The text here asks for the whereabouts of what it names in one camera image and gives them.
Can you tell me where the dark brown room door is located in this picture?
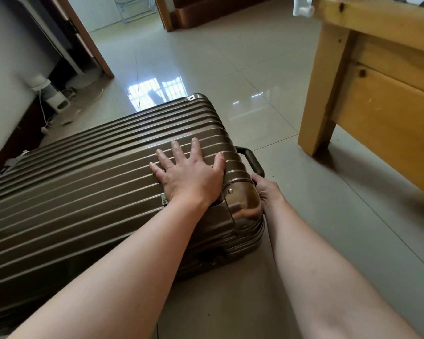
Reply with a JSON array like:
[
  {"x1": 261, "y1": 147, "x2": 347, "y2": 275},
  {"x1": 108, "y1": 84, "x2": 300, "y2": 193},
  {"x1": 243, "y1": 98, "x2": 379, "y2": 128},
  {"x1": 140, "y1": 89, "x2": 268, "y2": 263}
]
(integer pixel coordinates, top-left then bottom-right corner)
[{"x1": 51, "y1": 0, "x2": 115, "y2": 80}]

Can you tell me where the white cabinet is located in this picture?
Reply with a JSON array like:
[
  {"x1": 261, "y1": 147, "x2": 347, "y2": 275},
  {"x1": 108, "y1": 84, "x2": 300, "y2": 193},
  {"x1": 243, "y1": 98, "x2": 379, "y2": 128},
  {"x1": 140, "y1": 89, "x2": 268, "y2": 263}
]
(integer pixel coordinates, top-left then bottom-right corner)
[{"x1": 112, "y1": 0, "x2": 157, "y2": 24}]

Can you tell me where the yellow wooden furniture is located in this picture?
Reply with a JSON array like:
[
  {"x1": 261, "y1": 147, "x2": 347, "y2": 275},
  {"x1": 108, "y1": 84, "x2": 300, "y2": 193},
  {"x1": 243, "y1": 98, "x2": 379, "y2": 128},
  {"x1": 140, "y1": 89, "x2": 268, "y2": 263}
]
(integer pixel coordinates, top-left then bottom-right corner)
[{"x1": 297, "y1": 0, "x2": 424, "y2": 202}]

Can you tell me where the white plastic object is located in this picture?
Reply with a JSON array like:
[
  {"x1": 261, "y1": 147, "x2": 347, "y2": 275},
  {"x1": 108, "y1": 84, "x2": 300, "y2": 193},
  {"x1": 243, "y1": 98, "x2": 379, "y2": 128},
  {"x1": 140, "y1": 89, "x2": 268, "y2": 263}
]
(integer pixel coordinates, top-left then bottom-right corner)
[{"x1": 292, "y1": 0, "x2": 316, "y2": 17}]

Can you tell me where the person's right forearm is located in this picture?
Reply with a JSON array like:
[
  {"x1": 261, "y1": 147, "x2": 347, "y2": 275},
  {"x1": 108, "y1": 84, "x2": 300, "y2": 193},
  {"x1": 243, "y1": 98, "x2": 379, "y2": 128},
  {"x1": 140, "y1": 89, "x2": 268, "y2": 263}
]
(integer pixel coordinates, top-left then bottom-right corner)
[{"x1": 263, "y1": 201, "x2": 424, "y2": 339}]

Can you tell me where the person's left hand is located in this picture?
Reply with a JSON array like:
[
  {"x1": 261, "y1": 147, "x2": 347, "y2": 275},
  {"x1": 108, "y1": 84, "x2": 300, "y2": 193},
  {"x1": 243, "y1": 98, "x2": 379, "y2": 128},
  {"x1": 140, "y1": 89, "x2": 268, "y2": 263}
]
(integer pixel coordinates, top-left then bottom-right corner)
[{"x1": 149, "y1": 137, "x2": 227, "y2": 209}]

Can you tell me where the person's right hand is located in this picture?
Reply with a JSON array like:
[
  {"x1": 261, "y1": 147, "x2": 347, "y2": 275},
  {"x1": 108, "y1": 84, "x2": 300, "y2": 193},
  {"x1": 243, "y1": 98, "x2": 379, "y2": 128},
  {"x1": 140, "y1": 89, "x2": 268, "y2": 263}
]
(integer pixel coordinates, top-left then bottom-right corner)
[{"x1": 251, "y1": 172, "x2": 287, "y2": 217}]

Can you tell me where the gold hard-shell suitcase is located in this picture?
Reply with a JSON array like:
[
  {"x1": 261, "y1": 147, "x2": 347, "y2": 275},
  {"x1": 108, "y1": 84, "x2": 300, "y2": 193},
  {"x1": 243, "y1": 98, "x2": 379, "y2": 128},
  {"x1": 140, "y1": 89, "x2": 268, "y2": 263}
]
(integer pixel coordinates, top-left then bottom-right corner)
[{"x1": 0, "y1": 93, "x2": 266, "y2": 336}]

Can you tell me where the small white jar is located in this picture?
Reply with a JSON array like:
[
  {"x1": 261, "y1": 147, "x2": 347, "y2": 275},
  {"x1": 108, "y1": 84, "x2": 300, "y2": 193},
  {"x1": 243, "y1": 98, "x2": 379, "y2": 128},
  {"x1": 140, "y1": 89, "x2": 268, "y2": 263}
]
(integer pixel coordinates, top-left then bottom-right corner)
[{"x1": 30, "y1": 74, "x2": 72, "y2": 114}]

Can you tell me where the person's left forearm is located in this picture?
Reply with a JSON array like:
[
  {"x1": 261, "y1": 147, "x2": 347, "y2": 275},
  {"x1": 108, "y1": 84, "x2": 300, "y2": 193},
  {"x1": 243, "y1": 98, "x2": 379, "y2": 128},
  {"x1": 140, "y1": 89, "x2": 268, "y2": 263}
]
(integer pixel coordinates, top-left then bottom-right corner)
[{"x1": 7, "y1": 197, "x2": 212, "y2": 339}]

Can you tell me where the white standing fan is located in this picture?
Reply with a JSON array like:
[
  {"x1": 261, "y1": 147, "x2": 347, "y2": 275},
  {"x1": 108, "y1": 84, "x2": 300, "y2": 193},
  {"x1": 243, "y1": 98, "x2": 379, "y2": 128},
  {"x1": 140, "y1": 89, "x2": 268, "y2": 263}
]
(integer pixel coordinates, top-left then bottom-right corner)
[{"x1": 10, "y1": 0, "x2": 104, "y2": 92}]

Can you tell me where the wooden door frame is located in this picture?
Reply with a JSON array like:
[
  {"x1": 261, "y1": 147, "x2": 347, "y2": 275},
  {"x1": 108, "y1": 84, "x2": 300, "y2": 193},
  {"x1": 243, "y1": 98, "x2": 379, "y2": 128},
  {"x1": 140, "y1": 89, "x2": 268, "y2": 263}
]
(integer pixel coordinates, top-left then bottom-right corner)
[{"x1": 154, "y1": 0, "x2": 176, "y2": 33}]

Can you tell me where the dark brown wooden cabinet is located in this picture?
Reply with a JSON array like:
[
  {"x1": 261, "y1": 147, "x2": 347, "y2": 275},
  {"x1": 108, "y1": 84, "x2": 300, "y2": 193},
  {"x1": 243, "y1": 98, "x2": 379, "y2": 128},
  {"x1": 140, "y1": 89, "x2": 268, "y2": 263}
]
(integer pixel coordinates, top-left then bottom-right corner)
[{"x1": 173, "y1": 0, "x2": 282, "y2": 31}]

